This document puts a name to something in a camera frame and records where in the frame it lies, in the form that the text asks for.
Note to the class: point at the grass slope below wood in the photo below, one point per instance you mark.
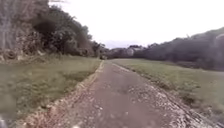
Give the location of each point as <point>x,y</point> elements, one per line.
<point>40,80</point>

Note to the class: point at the robot's own part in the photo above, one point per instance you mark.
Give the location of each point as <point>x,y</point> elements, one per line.
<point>76,126</point>

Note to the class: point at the cracked grey asphalt path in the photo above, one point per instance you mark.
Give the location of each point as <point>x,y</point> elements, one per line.
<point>113,96</point>

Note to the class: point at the distant row of trees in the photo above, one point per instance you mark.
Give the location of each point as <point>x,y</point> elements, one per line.
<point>186,50</point>

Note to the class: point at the flat grass field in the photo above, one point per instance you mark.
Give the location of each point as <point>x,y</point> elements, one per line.
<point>186,80</point>

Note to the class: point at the dense dark wood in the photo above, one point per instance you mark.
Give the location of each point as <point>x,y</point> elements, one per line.
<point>60,33</point>

